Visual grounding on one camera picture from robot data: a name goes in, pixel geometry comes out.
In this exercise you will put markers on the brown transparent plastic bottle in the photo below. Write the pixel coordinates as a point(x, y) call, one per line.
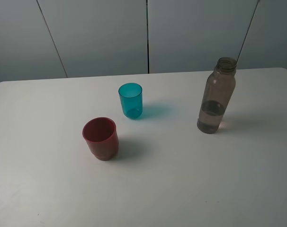
point(217, 94)

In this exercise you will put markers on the red plastic cup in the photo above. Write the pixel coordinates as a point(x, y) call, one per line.
point(101, 137)

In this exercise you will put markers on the teal transparent plastic cup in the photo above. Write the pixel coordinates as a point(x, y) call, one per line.
point(131, 99)

